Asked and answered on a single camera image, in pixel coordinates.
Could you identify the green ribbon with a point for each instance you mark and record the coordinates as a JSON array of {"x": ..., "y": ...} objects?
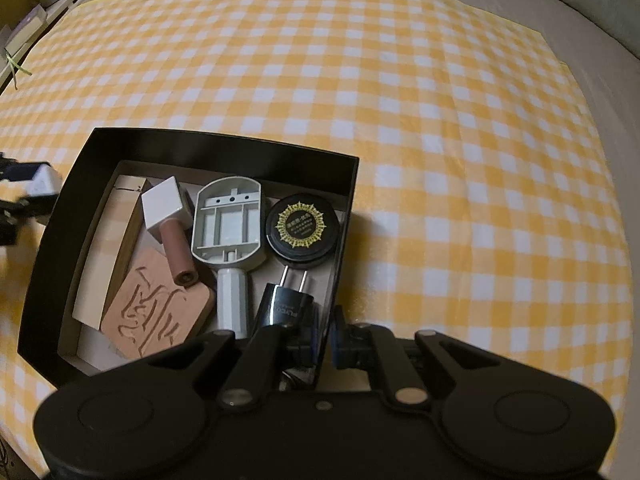
[{"x": 15, "y": 62}]

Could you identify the small white printed box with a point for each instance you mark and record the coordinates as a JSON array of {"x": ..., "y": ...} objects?
[{"x": 47, "y": 182}]

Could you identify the brown cylinder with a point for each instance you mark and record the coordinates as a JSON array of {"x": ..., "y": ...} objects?
[{"x": 175, "y": 252}]

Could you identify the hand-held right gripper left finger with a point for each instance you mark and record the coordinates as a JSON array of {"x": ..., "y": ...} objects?
[{"x": 270, "y": 355}]

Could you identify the yellow checked mat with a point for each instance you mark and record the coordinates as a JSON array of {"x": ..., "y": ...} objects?
[{"x": 400, "y": 110}]

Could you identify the carved wooden block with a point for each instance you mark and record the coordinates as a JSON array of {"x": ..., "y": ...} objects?
[{"x": 150, "y": 310}]

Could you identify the black round tin gold print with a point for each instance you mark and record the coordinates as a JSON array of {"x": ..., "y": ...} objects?
[{"x": 302, "y": 227}]

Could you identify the white charger cube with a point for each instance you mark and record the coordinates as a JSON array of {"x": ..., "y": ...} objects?
[{"x": 165, "y": 205}]

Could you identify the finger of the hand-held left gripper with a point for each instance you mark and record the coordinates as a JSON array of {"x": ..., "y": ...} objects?
[
  {"x": 12, "y": 215},
  {"x": 15, "y": 170}
]

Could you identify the beige wooden block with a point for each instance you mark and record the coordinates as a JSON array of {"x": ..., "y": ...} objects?
[{"x": 107, "y": 250}]

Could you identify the wooden shelf unit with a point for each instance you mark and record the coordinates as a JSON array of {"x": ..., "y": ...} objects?
[{"x": 15, "y": 0}]

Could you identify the black charger plug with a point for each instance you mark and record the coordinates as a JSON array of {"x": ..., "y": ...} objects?
[{"x": 280, "y": 310}]

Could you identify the black cardboard box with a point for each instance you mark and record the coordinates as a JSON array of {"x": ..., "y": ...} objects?
[{"x": 225, "y": 147}]

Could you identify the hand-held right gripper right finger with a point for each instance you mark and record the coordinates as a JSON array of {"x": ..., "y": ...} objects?
[{"x": 337, "y": 340}]

